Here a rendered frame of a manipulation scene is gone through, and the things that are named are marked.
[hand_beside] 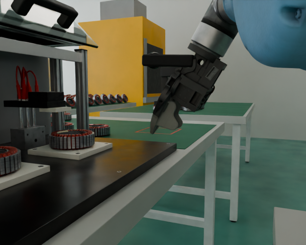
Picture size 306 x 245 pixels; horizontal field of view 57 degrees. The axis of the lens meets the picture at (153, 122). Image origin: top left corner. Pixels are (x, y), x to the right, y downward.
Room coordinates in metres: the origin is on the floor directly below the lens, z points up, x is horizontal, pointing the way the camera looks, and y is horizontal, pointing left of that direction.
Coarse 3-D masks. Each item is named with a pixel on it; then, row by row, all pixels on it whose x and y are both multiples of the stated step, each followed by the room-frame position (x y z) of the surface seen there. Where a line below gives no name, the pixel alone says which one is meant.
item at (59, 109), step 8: (32, 96) 0.72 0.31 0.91; (40, 96) 0.71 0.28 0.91; (48, 96) 0.70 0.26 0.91; (56, 96) 0.73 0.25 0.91; (8, 104) 0.74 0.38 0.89; (16, 104) 0.74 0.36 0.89; (24, 104) 0.72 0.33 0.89; (32, 104) 0.72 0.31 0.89; (40, 104) 0.71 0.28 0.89; (48, 104) 0.70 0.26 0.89; (56, 104) 0.73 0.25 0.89; (64, 104) 0.76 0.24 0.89; (32, 112) 0.78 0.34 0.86; (32, 120) 0.78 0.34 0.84
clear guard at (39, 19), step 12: (0, 0) 0.40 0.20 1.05; (12, 0) 0.42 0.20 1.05; (0, 12) 0.37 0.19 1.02; (12, 12) 0.39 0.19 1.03; (36, 12) 0.46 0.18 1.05; (48, 12) 0.50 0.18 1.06; (0, 24) 0.35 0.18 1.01; (12, 24) 0.37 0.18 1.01; (24, 24) 0.39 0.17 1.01; (36, 24) 0.42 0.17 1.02; (48, 24) 0.45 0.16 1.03; (72, 24) 0.54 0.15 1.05; (60, 36) 0.45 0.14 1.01; (72, 36) 0.49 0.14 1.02; (84, 36) 0.53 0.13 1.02
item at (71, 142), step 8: (56, 136) 0.67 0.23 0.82; (64, 136) 0.66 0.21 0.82; (72, 136) 0.67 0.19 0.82; (80, 136) 0.67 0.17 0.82; (88, 136) 0.69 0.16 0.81; (56, 144) 0.66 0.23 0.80; (64, 144) 0.66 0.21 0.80; (72, 144) 0.66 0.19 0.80; (80, 144) 0.67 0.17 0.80; (88, 144) 0.69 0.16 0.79
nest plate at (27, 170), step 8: (24, 168) 0.51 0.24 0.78; (32, 168) 0.51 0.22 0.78; (40, 168) 0.51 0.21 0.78; (48, 168) 0.53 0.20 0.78; (0, 176) 0.46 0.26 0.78; (8, 176) 0.46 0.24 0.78; (16, 176) 0.46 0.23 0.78; (24, 176) 0.47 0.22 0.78; (32, 176) 0.49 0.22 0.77; (0, 184) 0.43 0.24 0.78; (8, 184) 0.44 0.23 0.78
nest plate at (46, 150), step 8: (48, 144) 0.73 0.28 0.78; (96, 144) 0.73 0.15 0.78; (104, 144) 0.73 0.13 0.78; (32, 152) 0.67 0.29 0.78; (40, 152) 0.66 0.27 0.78; (48, 152) 0.65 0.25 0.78; (56, 152) 0.64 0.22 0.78; (64, 152) 0.64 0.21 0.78; (72, 152) 0.64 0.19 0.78; (80, 152) 0.64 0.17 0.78; (88, 152) 0.65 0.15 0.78; (96, 152) 0.68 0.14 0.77
